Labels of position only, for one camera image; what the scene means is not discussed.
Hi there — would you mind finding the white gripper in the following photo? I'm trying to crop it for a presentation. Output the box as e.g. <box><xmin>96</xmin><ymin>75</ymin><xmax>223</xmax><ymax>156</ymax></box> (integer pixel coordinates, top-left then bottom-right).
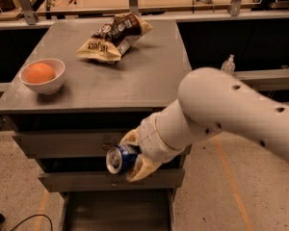
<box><xmin>118</xmin><ymin>113</ymin><xmax>186</xmax><ymax>183</ymax></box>

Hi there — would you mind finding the blue pepsi can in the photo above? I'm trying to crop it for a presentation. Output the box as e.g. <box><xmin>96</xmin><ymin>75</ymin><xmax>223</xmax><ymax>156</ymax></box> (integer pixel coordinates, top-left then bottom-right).
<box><xmin>106</xmin><ymin>144</ymin><xmax>141</xmax><ymax>174</ymax></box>

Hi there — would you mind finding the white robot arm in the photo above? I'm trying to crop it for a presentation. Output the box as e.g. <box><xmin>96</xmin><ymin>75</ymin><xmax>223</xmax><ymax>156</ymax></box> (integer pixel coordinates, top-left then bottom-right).
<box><xmin>121</xmin><ymin>67</ymin><xmax>289</xmax><ymax>182</ymax></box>

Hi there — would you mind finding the grey middle drawer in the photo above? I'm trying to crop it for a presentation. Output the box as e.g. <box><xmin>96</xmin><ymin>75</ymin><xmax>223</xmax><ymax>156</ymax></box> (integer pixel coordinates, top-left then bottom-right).
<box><xmin>39</xmin><ymin>169</ymin><xmax>185</xmax><ymax>193</ymax></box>

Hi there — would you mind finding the open grey bottom drawer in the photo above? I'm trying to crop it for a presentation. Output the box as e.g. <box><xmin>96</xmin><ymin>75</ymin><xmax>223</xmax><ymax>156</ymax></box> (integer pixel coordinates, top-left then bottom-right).
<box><xmin>59</xmin><ymin>190</ymin><xmax>175</xmax><ymax>231</ymax></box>

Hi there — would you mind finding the grey drawer cabinet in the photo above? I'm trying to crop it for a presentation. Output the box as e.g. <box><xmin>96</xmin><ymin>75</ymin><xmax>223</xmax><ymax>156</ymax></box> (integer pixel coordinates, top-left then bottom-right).
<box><xmin>0</xmin><ymin>18</ymin><xmax>197</xmax><ymax>231</ymax></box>

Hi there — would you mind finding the grey top drawer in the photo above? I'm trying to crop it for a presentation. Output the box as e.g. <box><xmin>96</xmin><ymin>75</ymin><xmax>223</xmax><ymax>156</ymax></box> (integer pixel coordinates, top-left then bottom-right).
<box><xmin>12</xmin><ymin>127</ymin><xmax>194</xmax><ymax>160</ymax></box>

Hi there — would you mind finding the brown and cream chip bag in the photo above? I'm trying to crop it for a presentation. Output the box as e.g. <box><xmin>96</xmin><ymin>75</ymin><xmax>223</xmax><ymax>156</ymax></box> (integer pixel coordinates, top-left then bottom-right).
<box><xmin>76</xmin><ymin>13</ymin><xmax>153</xmax><ymax>64</ymax></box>

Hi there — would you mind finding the white ceramic bowl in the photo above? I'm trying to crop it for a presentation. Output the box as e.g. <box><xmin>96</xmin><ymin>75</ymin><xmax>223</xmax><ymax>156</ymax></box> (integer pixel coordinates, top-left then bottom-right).
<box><xmin>18</xmin><ymin>59</ymin><xmax>66</xmax><ymax>94</ymax></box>

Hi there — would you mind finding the clear sanitizer pump bottle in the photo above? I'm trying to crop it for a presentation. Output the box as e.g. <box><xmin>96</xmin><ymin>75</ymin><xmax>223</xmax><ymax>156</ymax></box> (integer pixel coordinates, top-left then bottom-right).
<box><xmin>221</xmin><ymin>54</ymin><xmax>235</xmax><ymax>75</ymax></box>

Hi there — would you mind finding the orange fruit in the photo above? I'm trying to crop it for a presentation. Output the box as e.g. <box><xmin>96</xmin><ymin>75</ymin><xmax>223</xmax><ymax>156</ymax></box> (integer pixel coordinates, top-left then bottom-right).
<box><xmin>26</xmin><ymin>63</ymin><xmax>56</xmax><ymax>84</ymax></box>

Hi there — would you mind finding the black cable on floor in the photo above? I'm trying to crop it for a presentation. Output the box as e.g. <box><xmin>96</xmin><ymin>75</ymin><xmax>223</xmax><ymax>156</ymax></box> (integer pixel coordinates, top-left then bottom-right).
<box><xmin>9</xmin><ymin>214</ymin><xmax>54</xmax><ymax>231</ymax></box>

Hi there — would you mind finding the wooden workbench with rail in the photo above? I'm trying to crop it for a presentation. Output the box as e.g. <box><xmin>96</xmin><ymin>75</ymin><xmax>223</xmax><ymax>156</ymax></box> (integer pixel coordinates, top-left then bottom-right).
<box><xmin>36</xmin><ymin>0</ymin><xmax>289</xmax><ymax>24</ymax></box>

